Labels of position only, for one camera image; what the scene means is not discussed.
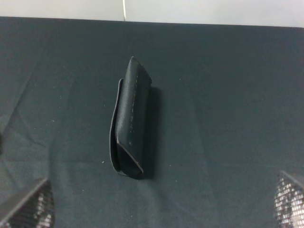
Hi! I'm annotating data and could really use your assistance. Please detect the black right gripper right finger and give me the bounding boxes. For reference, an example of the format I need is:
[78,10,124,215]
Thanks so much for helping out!
[274,171,304,228]

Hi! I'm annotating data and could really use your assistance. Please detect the black tablecloth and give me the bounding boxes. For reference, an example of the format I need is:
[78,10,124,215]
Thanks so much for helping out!
[0,17,304,228]

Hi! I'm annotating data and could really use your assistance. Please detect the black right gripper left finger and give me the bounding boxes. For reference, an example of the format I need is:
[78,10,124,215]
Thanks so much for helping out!
[0,178,55,228]

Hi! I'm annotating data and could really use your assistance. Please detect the black leather glasses case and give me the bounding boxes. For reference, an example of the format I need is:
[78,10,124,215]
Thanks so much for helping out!
[109,57,152,179]

